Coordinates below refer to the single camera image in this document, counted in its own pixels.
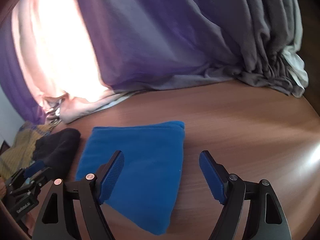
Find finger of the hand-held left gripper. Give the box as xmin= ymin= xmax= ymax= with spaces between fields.
xmin=32 ymin=166 xmax=54 ymax=185
xmin=25 ymin=160 xmax=48 ymax=177

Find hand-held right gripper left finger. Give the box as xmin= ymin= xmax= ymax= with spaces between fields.
xmin=32 ymin=150 xmax=125 ymax=240

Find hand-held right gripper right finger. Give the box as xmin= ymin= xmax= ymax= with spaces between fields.
xmin=199 ymin=150 xmax=292 ymax=240

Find blue pants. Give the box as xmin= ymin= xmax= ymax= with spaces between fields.
xmin=75 ymin=121 xmax=185 ymax=236

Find yellow plaid blanket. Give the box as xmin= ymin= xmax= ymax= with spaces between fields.
xmin=0 ymin=121 xmax=54 ymax=180

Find black folded cloth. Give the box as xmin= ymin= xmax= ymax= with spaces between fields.
xmin=32 ymin=128 xmax=81 ymax=178

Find sheer pink curtain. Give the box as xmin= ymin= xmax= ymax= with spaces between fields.
xmin=11 ymin=0 xmax=137 ymax=125

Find grey purple curtain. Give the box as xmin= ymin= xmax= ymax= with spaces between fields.
xmin=71 ymin=0 xmax=306 ymax=98

